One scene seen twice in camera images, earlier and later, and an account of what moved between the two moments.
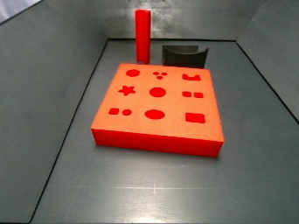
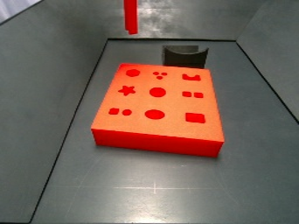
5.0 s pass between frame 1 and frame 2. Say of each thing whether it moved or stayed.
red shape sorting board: stayed
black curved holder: stayed
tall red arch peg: moved
